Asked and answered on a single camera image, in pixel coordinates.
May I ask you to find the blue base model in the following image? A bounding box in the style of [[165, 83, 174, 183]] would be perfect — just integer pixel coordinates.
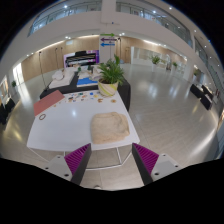
[[76, 76, 100, 89]]

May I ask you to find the white architectural model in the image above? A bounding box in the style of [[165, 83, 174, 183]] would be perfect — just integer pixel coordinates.
[[48, 66, 77, 90]]

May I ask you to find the sheet of colourful small cards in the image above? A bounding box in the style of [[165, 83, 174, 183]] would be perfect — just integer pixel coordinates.
[[64, 91, 101, 104]]

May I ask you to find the black display table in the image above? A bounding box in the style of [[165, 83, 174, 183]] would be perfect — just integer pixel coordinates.
[[38, 70, 132, 113]]

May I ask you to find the red rectangular mat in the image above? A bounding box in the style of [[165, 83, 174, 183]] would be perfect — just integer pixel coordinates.
[[32, 89, 66, 118]]

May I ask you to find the black piano with purple screen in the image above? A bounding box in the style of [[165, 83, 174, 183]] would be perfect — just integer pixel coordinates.
[[62, 49, 101, 69]]

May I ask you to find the potted plant in striped pot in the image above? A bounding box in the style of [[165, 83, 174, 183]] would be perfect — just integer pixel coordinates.
[[96, 54, 126, 98]]

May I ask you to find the group of black chairs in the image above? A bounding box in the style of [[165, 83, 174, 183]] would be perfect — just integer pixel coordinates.
[[189, 82, 215, 111], [0, 97, 16, 126]]

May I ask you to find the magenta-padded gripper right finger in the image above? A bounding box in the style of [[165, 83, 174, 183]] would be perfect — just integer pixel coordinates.
[[131, 142, 184, 186]]

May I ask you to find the arrow direction sign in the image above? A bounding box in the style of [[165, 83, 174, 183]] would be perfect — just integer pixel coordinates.
[[99, 32, 117, 49]]

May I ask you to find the beige terry towel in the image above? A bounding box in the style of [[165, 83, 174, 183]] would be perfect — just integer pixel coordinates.
[[90, 111, 131, 146]]

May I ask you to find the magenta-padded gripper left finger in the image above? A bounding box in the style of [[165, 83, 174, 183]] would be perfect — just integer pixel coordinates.
[[41, 143, 93, 186]]

